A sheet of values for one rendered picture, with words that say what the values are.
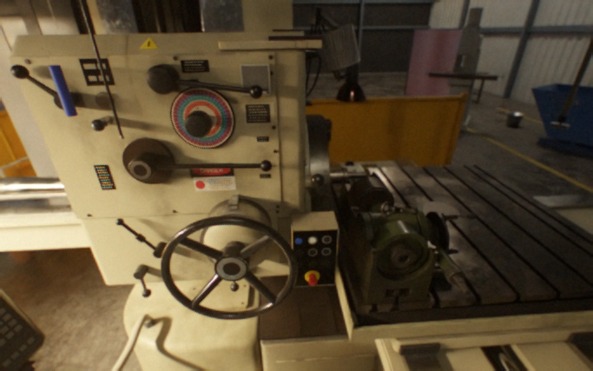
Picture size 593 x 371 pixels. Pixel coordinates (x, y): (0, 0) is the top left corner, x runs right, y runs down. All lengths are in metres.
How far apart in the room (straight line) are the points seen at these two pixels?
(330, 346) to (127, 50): 1.45
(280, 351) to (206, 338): 0.36
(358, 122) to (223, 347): 2.69
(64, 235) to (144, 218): 0.64
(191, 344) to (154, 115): 1.10
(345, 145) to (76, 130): 2.93
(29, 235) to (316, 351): 1.43
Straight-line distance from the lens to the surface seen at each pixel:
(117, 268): 1.30
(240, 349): 1.62
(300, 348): 1.63
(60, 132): 1.08
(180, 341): 1.67
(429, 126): 3.85
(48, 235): 1.74
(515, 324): 1.52
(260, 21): 1.52
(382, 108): 3.56
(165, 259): 0.87
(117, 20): 1.65
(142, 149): 0.97
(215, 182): 0.97
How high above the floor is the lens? 1.90
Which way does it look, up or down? 27 degrees down
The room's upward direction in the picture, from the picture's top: 1 degrees counter-clockwise
